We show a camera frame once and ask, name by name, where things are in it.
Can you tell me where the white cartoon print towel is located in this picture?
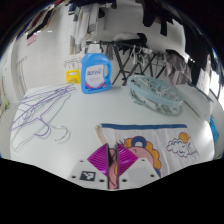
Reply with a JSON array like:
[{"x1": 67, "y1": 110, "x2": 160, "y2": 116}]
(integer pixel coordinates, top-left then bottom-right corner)
[{"x1": 94, "y1": 123, "x2": 201, "y2": 191}]

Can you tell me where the white wire clothes hanger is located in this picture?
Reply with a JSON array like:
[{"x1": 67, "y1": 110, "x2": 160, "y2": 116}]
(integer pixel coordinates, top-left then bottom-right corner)
[{"x1": 11, "y1": 89, "x2": 73, "y2": 153}]

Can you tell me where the yellow bag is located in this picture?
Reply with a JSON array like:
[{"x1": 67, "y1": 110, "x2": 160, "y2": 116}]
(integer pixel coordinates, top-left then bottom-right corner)
[{"x1": 65, "y1": 68, "x2": 82, "y2": 85}]

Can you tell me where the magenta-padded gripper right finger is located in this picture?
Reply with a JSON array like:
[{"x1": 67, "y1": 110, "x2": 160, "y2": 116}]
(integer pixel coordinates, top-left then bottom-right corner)
[{"x1": 114, "y1": 142, "x2": 162, "y2": 191}]

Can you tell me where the black folding drying rack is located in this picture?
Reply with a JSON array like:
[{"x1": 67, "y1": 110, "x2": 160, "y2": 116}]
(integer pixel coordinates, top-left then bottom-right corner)
[{"x1": 85, "y1": 39, "x2": 168, "y2": 86}]

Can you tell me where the hanging clothes row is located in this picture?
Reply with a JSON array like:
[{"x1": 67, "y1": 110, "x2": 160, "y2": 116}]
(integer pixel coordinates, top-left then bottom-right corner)
[{"x1": 19, "y1": 0, "x2": 224, "y2": 88}]

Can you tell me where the white pillow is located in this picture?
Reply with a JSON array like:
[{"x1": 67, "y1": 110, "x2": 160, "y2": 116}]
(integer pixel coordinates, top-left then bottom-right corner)
[{"x1": 187, "y1": 83, "x2": 214, "y2": 119}]

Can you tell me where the purple wire clothes hanger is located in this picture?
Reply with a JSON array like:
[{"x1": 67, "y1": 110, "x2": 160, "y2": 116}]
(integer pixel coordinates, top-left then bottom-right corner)
[{"x1": 9, "y1": 83, "x2": 77, "y2": 139}]

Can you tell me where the round light blue peg hanger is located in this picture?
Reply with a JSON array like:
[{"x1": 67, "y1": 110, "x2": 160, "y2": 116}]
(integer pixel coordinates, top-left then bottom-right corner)
[{"x1": 126, "y1": 74, "x2": 185, "y2": 117}]

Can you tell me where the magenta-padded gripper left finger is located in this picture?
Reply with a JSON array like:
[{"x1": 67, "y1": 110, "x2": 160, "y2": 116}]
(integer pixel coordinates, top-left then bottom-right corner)
[{"x1": 68, "y1": 142, "x2": 111, "y2": 190}]

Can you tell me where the bunch of white hangers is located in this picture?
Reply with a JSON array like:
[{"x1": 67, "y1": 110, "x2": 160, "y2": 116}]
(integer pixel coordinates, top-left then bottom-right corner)
[{"x1": 62, "y1": 57, "x2": 83, "y2": 70}]

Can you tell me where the blue laundry detergent bottle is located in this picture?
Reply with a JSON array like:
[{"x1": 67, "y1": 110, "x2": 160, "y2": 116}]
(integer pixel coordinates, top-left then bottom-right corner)
[{"x1": 80, "y1": 44, "x2": 113, "y2": 95}]

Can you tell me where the grey garment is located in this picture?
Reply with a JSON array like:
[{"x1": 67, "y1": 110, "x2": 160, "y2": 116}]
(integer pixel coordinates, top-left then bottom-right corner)
[{"x1": 164, "y1": 49, "x2": 194, "y2": 85}]

